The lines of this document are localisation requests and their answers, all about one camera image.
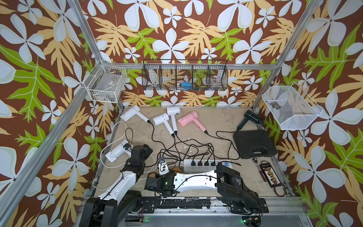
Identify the white multicolour power strip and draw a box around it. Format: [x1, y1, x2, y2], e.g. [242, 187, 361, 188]
[182, 159, 233, 174]

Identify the black dryer power cable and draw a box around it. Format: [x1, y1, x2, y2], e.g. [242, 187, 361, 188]
[215, 130, 244, 165]

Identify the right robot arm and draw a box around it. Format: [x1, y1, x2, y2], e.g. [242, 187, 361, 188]
[144, 164, 269, 216]

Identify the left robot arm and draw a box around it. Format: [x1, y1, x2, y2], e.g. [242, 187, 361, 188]
[79, 144, 153, 227]

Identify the white hair dryer near left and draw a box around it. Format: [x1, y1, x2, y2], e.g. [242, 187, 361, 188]
[105, 140, 131, 163]

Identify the white hair dryer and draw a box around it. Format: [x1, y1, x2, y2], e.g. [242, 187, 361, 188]
[166, 106, 181, 135]
[153, 113, 175, 137]
[121, 106, 151, 123]
[105, 140, 131, 163]

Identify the white hair dryer far left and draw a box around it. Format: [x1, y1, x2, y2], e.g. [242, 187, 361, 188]
[121, 106, 151, 123]

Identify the pink hair dryer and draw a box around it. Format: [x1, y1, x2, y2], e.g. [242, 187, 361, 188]
[177, 111, 208, 134]

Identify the blue object in basket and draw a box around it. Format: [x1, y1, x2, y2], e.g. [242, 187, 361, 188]
[181, 82, 192, 91]

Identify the ratchet wrench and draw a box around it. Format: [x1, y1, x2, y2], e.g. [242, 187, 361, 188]
[252, 158, 268, 182]

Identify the black plastic tool case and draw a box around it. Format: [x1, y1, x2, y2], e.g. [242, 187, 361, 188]
[233, 130, 278, 159]

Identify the black hair dryer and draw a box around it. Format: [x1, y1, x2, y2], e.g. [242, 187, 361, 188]
[237, 110, 264, 131]

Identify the metal clip in basket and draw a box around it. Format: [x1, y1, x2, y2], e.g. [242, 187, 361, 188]
[270, 102, 281, 110]

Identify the white mesh basket right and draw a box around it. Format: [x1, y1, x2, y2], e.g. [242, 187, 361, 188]
[262, 82, 323, 131]

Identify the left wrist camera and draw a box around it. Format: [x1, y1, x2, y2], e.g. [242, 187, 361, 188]
[123, 143, 132, 151]

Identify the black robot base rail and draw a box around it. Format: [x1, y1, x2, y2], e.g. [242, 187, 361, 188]
[141, 197, 269, 214]

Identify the white wire basket left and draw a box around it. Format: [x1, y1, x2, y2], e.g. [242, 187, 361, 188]
[84, 61, 128, 103]

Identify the black wire basket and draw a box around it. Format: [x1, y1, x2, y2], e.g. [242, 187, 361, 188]
[141, 59, 228, 91]

